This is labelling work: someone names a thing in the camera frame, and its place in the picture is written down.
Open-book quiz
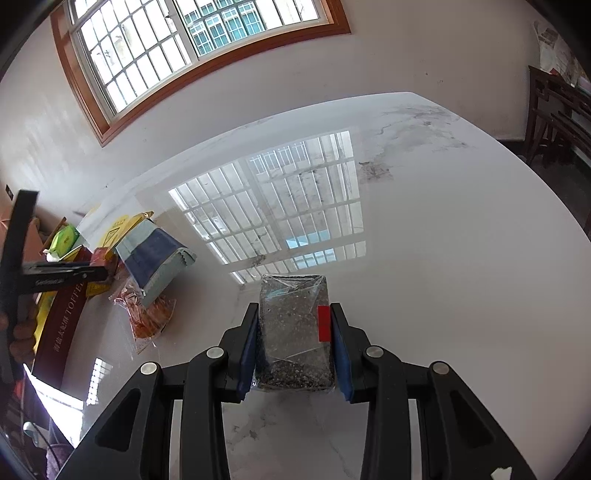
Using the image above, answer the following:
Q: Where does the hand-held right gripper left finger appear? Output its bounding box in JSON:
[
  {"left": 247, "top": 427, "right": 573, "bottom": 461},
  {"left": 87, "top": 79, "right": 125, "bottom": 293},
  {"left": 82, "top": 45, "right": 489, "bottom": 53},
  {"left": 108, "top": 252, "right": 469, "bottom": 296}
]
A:
[{"left": 55, "top": 302, "right": 259, "bottom": 480}]

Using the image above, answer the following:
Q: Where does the yellow printed packet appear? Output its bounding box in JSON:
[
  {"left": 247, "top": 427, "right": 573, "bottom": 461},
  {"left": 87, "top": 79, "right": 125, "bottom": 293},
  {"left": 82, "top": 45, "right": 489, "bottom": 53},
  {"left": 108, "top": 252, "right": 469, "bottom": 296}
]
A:
[{"left": 83, "top": 211, "right": 155, "bottom": 298}]

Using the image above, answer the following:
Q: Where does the navy and light blue packet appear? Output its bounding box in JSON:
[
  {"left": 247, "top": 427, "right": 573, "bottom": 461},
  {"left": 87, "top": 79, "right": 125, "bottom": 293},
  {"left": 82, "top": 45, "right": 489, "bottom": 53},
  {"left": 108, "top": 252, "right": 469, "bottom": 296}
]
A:
[{"left": 115, "top": 219, "right": 198, "bottom": 309}]

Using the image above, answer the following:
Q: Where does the pile of papers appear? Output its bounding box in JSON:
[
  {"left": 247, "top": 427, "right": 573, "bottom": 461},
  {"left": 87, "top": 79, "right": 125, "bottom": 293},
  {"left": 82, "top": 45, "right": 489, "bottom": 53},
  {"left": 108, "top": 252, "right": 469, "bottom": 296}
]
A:
[{"left": 531, "top": 18, "right": 591, "bottom": 93}]

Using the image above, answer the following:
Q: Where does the brown cardboard box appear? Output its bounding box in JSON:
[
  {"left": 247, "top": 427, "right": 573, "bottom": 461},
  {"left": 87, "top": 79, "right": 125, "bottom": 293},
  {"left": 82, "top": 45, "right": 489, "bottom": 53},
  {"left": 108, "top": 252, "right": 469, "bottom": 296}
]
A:
[{"left": 0, "top": 205, "right": 66, "bottom": 264}]

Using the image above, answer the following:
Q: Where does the long dark red box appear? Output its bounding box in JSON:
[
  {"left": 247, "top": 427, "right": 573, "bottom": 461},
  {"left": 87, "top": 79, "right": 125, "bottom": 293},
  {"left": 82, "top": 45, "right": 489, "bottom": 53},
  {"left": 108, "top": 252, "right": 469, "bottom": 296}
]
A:
[{"left": 31, "top": 247, "right": 95, "bottom": 391}]

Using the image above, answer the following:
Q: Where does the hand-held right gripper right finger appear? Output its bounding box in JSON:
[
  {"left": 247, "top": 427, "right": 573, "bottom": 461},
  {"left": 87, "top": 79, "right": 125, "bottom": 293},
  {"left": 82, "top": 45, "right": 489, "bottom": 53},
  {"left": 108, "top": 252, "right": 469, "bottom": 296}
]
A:
[{"left": 329, "top": 302, "right": 539, "bottom": 480}]

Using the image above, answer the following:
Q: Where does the dark wooden chair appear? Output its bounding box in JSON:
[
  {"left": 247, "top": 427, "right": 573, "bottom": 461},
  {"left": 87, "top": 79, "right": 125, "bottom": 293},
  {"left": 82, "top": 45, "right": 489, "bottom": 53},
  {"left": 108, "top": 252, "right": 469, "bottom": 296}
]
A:
[{"left": 522, "top": 65, "right": 591, "bottom": 171}]

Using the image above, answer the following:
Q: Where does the small red box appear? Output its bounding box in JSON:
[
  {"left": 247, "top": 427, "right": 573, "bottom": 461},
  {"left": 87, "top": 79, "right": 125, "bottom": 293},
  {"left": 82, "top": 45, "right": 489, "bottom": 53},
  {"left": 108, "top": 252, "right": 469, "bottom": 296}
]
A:
[{"left": 91, "top": 248, "right": 117, "bottom": 278}]

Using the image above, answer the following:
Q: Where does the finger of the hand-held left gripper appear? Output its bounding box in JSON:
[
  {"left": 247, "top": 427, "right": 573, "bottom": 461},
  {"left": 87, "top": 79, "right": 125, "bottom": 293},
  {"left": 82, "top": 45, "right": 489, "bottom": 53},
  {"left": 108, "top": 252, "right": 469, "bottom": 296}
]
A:
[{"left": 19, "top": 260, "right": 115, "bottom": 295}]

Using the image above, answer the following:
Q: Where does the person's left hand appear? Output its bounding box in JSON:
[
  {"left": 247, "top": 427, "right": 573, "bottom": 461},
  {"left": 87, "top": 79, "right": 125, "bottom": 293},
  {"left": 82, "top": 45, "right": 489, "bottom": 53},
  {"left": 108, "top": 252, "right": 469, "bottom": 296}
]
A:
[{"left": 0, "top": 302, "right": 38, "bottom": 370}]

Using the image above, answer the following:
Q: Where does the green packet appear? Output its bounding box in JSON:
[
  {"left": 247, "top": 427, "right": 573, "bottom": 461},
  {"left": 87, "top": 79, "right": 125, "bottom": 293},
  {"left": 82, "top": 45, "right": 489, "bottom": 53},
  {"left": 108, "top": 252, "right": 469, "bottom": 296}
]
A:
[{"left": 44, "top": 225, "right": 80, "bottom": 259}]

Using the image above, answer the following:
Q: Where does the wooden framed window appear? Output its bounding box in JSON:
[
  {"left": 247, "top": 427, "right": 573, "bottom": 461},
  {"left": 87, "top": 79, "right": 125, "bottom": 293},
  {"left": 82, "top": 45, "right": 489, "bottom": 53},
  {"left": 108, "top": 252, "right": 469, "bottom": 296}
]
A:
[{"left": 50, "top": 0, "right": 352, "bottom": 147}]

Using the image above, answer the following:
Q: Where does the dark seed bar clear wrapper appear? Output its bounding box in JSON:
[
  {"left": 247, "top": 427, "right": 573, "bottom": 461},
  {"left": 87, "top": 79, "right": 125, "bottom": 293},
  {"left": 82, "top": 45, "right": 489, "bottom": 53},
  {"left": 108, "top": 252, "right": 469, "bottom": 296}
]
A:
[{"left": 250, "top": 274, "right": 337, "bottom": 394}]

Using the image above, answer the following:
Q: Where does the clear bag of orange snacks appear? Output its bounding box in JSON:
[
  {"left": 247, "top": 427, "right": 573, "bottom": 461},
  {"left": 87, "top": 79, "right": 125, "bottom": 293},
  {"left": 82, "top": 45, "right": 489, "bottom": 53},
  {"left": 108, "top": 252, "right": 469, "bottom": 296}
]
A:
[{"left": 109, "top": 263, "right": 178, "bottom": 354}]

